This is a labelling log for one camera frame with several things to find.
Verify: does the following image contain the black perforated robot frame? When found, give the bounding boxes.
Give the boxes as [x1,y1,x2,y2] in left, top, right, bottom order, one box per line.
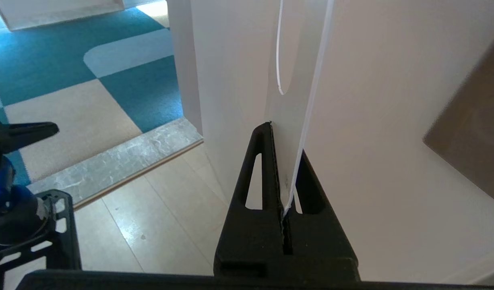
[0,189,83,290]

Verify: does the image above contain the brown door lock plate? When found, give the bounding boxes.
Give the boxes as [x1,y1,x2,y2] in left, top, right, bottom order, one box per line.
[423,30,494,201]

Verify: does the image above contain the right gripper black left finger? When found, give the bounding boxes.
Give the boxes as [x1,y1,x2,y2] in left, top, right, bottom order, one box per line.
[213,122,285,278]

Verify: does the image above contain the white door hanger sign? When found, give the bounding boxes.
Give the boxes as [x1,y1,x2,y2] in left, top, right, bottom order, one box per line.
[265,0,335,219]

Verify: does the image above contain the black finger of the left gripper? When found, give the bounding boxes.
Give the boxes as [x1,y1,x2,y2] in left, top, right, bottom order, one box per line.
[5,122,60,151]

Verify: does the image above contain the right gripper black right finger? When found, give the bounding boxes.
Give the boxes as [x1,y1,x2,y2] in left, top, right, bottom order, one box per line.
[271,150,360,282]

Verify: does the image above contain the white room door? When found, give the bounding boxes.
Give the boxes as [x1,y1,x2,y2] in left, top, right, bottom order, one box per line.
[190,0,494,283]

